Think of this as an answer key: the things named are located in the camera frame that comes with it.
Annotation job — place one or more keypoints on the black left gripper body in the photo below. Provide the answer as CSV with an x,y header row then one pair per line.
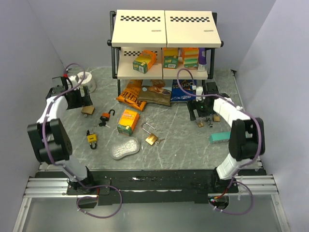
x,y
77,100

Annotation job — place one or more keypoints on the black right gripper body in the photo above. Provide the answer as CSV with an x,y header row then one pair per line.
x,y
200,107

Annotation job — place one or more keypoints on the small brass padlock with keychain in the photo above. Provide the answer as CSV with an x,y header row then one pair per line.
x,y
200,122

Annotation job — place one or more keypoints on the small brass padlock front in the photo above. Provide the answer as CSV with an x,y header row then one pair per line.
x,y
216,118

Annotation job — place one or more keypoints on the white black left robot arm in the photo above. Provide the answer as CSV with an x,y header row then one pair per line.
x,y
49,139

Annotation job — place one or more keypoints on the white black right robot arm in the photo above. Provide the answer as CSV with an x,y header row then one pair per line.
x,y
246,140

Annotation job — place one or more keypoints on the large brass padlock left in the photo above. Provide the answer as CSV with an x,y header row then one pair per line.
x,y
88,110

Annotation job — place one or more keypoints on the white tape roll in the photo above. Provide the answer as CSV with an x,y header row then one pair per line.
x,y
89,81

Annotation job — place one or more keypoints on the blue Doritos bag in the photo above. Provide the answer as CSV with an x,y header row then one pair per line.
x,y
178,95

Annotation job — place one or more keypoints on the teal rectangular box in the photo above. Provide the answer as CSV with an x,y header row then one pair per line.
x,y
221,137

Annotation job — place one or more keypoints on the orange black padlock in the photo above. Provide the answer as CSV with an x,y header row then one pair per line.
x,y
106,116

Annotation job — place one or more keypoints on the black keys bunch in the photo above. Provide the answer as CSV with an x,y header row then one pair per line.
x,y
103,124

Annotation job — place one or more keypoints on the yellow black padlock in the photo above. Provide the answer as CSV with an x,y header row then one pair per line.
x,y
92,139

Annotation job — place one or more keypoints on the purple white bottle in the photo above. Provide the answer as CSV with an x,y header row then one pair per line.
x,y
202,62

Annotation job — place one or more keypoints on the brown chip bag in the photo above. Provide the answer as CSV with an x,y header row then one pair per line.
x,y
156,91

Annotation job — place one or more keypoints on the stacked coloured sponges pack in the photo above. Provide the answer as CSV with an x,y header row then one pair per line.
x,y
190,57

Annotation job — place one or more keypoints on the orange Reese's bag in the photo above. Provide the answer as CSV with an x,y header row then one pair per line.
x,y
130,95

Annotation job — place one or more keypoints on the orange green box on table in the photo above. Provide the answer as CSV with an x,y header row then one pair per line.
x,y
127,122

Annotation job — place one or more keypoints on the brass padlock long shackle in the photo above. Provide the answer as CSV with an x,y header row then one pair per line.
x,y
151,139

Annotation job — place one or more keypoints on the green yellow box on shelf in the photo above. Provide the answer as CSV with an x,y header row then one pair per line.
x,y
170,58

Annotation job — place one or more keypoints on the orange green box on shelf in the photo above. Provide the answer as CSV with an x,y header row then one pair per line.
x,y
144,61

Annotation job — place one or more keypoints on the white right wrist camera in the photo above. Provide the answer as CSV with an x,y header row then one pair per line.
x,y
199,93

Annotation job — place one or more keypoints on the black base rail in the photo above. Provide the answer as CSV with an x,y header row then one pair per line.
x,y
155,186

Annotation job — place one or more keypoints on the black frame cream shelf rack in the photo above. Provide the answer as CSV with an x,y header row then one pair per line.
x,y
132,31

